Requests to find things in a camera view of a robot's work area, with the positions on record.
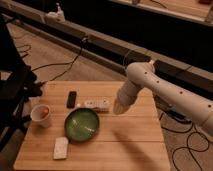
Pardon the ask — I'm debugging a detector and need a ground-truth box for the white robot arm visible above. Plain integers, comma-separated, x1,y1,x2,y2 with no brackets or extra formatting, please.
113,62,213,136

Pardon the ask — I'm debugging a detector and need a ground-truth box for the green round plate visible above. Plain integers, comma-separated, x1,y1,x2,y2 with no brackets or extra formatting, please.
64,108,100,142

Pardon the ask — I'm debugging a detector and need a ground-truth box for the wooden table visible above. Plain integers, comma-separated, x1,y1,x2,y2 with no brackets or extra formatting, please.
14,81,170,171

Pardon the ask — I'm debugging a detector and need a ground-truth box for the orange object in cup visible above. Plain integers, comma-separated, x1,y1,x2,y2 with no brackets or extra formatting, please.
41,108,49,118

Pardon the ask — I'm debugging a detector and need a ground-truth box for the white paper cup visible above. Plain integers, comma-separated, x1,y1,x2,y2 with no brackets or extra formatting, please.
30,104,52,128

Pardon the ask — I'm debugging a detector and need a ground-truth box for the white sponge block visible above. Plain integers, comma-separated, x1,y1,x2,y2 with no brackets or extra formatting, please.
53,137,68,160

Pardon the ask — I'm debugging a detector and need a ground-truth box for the black chair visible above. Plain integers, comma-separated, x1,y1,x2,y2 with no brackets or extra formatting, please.
0,13,42,152

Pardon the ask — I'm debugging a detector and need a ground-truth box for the long metal rail beam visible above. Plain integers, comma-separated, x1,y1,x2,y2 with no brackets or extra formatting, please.
0,0,213,95

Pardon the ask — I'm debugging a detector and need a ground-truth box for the black floor cable left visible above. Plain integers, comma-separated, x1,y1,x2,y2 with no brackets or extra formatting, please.
31,36,89,84

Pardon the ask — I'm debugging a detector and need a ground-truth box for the black floor cable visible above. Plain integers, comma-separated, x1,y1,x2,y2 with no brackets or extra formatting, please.
159,108,213,171
31,36,89,84

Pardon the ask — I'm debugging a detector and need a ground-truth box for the white cable on rail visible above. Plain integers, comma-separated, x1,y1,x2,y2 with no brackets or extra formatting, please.
121,49,156,73

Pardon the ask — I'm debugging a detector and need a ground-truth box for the black floor cable right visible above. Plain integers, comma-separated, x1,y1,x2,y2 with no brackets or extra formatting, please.
159,108,213,171

